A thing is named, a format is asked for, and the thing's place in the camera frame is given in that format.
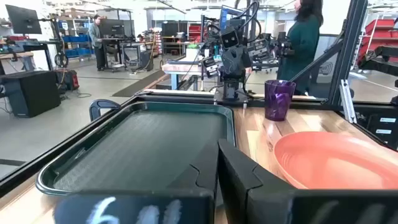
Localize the wooden table blue legs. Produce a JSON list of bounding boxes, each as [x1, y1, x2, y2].
[[161, 60, 218, 91]]

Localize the red black equipment box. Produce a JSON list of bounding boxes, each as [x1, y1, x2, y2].
[[55, 69, 80, 91]]

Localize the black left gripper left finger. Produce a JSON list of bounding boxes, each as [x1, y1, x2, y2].
[[53, 142, 219, 224]]

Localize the black panel white labels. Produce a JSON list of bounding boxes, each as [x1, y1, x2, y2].
[[353, 104, 398, 151]]

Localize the black aluminium table frame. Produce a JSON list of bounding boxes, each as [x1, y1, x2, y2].
[[0, 0, 398, 198]]

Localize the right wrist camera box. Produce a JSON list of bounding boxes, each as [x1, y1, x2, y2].
[[220, 27, 240, 49]]

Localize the shelf with blue bins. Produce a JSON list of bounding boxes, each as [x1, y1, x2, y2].
[[60, 20, 94, 60]]

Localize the black floor mat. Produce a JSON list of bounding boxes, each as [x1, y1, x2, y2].
[[111, 69, 167, 98]]

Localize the person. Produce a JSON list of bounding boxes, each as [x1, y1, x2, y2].
[[88, 14, 107, 72], [276, 0, 324, 96]]

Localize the purple faceted plastic cup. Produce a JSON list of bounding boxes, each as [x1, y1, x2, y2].
[[264, 79, 297, 122]]

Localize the aluminium angle bracket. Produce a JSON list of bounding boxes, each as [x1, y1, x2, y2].
[[339, 79, 358, 124]]

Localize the red storage shelving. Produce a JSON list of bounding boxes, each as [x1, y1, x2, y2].
[[357, 18, 398, 65]]

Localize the dark green plastic tray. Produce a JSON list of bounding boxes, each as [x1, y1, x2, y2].
[[35, 101, 236, 197]]

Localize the black cabinet box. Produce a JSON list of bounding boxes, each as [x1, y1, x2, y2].
[[0, 70, 62, 118]]

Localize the orange plastic plate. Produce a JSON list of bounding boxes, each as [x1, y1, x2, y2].
[[273, 131, 398, 190]]

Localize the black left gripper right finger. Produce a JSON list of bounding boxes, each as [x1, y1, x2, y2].
[[217, 138, 398, 224]]

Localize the black computer monitor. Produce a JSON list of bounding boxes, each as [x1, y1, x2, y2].
[[5, 4, 43, 35], [98, 19, 125, 39]]

